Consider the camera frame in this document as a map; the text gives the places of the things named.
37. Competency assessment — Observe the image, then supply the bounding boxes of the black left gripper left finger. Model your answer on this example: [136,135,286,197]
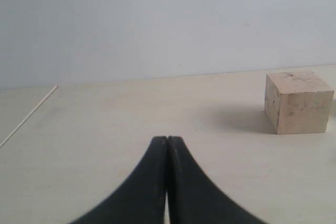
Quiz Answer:
[72,136,167,223]

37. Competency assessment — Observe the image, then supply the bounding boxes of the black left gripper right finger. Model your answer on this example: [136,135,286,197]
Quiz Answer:
[167,136,263,223]

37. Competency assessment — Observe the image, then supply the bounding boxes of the largest wooden cube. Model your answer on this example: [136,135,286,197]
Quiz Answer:
[264,71,334,134]

